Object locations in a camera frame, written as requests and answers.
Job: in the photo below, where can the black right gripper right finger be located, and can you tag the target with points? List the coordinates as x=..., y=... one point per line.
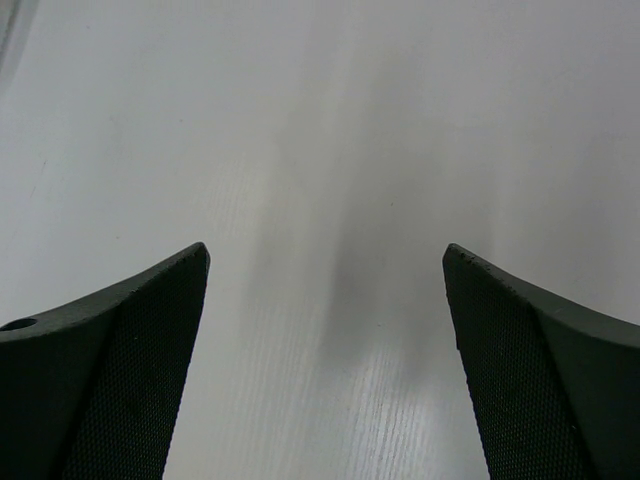
x=554, y=385

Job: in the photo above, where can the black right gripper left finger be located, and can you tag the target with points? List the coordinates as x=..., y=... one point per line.
x=92, y=389

